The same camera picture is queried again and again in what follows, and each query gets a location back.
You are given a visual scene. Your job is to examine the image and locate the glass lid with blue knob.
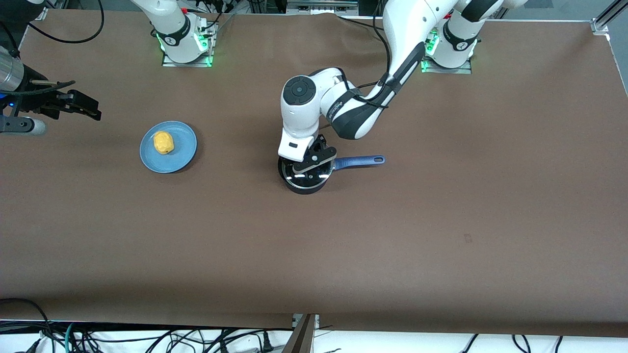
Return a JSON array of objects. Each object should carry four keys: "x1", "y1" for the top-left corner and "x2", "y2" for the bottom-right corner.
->
[{"x1": 282, "y1": 157, "x2": 336, "y2": 190}]

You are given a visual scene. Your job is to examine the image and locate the yellow potato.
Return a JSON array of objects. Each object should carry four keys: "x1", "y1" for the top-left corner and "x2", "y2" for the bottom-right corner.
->
[{"x1": 153, "y1": 131, "x2": 176, "y2": 155}]

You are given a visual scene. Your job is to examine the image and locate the round blue plate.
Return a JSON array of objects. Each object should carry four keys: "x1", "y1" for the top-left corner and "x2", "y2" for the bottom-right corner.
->
[{"x1": 140, "y1": 121, "x2": 198, "y2": 174}]

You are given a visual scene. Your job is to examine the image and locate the brown table cover sheet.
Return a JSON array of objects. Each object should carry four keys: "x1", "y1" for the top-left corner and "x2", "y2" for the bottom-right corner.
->
[{"x1": 0, "y1": 9, "x2": 628, "y2": 339}]

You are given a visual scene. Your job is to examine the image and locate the black pot with blue handle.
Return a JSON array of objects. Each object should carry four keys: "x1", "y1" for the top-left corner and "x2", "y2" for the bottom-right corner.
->
[{"x1": 277, "y1": 154, "x2": 386, "y2": 195}]

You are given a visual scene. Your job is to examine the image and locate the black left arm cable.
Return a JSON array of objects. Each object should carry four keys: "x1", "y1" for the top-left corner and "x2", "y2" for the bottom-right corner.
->
[{"x1": 342, "y1": 0, "x2": 394, "y2": 109}]

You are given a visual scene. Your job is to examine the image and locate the black cable to arm base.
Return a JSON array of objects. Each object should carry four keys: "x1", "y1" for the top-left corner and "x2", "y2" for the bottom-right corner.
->
[{"x1": 338, "y1": 14, "x2": 389, "y2": 31}]

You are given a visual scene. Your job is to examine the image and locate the grey metal rack rail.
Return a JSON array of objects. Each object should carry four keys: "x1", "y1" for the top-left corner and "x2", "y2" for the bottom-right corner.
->
[{"x1": 286, "y1": 0, "x2": 360, "y2": 15}]

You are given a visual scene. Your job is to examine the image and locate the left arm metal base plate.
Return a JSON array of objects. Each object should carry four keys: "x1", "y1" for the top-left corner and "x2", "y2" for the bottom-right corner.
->
[{"x1": 420, "y1": 28, "x2": 473, "y2": 75}]

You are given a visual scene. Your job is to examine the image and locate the black floor cable loop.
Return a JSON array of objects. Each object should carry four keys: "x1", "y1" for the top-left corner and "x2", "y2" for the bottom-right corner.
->
[{"x1": 0, "y1": 298, "x2": 55, "y2": 353}]

